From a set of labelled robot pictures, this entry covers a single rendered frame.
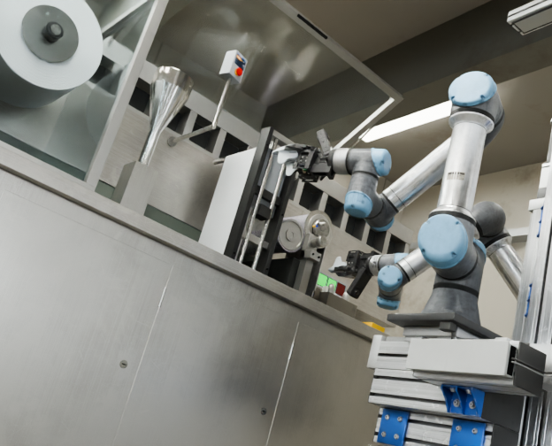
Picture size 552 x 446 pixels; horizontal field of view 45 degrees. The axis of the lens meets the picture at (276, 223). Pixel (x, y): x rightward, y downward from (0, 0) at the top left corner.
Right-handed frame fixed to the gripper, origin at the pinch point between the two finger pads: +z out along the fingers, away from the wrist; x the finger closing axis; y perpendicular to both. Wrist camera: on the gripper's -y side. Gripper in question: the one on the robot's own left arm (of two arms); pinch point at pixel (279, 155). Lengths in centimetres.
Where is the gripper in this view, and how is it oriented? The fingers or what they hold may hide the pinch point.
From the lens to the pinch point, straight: 203.5
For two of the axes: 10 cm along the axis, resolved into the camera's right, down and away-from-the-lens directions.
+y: -3.2, 8.5, -4.3
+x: 4.2, 5.3, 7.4
